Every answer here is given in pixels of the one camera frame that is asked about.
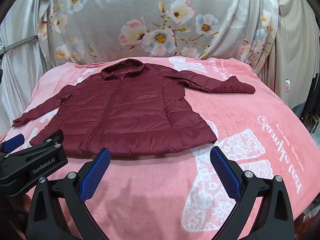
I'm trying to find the grey floral sheet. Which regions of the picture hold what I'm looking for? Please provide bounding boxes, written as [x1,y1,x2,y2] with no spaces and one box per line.
[37,0,280,65]

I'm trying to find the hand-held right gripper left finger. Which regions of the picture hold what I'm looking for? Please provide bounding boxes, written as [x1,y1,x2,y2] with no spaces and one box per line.
[26,148,111,240]

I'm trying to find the pink printed blanket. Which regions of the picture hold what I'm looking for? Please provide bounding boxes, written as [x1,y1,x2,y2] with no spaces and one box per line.
[0,56,320,240]

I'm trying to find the dark furniture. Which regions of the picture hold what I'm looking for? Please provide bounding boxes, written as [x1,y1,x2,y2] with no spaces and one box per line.
[300,62,320,137]

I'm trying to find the beige curtain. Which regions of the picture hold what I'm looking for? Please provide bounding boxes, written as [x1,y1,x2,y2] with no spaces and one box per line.
[250,0,320,117]

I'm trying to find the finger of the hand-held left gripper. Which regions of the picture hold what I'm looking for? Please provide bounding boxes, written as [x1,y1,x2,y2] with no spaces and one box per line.
[29,129,64,153]
[0,133,25,157]

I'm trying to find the maroon puffer jacket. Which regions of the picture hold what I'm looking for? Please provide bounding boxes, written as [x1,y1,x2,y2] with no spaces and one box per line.
[12,58,256,157]

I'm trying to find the grey satin curtain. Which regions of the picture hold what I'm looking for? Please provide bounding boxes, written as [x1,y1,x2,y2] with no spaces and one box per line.
[0,0,50,137]

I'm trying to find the grey strap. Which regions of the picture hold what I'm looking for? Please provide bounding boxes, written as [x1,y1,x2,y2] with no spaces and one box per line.
[4,36,39,53]

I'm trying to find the white cable with switch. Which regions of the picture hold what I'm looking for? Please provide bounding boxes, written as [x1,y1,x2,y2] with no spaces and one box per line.
[277,5,293,105]

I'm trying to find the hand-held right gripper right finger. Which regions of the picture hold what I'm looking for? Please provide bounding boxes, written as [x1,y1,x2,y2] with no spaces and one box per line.
[211,146,295,240]

